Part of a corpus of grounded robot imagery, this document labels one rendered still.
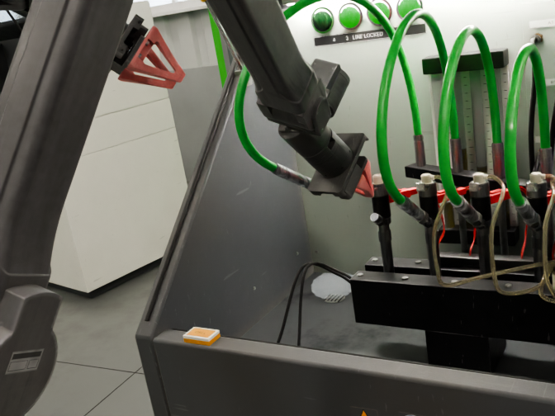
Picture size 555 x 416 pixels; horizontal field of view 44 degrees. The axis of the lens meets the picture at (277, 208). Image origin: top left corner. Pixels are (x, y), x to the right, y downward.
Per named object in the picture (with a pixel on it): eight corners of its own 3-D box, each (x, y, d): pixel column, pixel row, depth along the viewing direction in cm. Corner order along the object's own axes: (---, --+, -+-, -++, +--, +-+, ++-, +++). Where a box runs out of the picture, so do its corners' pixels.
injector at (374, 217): (377, 309, 113) (361, 189, 107) (387, 296, 117) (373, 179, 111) (392, 311, 111) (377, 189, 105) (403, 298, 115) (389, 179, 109)
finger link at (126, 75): (182, 69, 103) (127, 33, 100) (195, 59, 96) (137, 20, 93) (159, 106, 101) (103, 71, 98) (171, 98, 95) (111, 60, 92)
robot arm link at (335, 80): (253, 97, 88) (314, 115, 85) (290, 27, 91) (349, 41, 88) (273, 141, 99) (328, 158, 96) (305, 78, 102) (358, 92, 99)
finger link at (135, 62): (186, 66, 101) (130, 29, 98) (199, 54, 94) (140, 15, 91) (163, 104, 99) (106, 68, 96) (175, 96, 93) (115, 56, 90)
